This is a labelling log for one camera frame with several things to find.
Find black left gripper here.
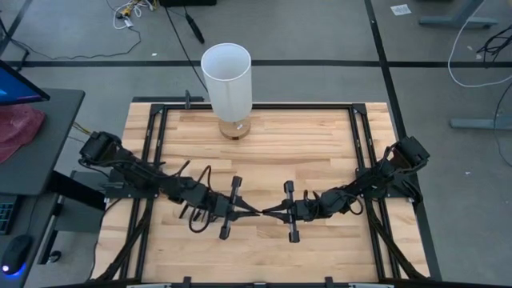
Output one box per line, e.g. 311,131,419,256
211,175,261,241

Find white floor cable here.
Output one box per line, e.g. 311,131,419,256
446,15,512,89

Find white shade wooden base lamp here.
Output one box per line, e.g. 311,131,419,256
200,42,254,141

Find white cable tangle with plugs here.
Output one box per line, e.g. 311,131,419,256
106,0,155,30

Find black cable bundle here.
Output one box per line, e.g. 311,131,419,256
94,198,156,282
364,198,426,281

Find computer monitor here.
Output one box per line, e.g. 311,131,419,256
0,59,51,107

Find pink cloth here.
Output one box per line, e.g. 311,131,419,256
0,104,46,164

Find computer keyboard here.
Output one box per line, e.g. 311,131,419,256
0,194,18,235

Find black cable tangle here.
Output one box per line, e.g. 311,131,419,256
474,24,512,67

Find black lamp cord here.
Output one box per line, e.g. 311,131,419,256
163,6,210,94

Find black stick-shaped device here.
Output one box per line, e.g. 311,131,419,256
184,11,206,45

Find black floor cable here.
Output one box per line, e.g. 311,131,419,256
7,23,142,61
492,82,512,168

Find white paper sheet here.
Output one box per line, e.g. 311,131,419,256
390,3,413,17

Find gray desk foot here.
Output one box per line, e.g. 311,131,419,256
449,117,512,131
417,0,500,30

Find black desk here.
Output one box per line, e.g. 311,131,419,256
0,88,86,197

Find black desk leg frame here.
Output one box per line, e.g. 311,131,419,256
38,170,107,266

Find black computer mouse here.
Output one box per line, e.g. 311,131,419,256
0,234,34,277

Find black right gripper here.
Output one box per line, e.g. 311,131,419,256
262,180,321,244

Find yellow wires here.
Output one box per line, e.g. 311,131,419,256
71,121,93,138

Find black box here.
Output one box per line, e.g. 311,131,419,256
158,0,218,7

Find black bar behind table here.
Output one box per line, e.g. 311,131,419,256
131,95,206,104

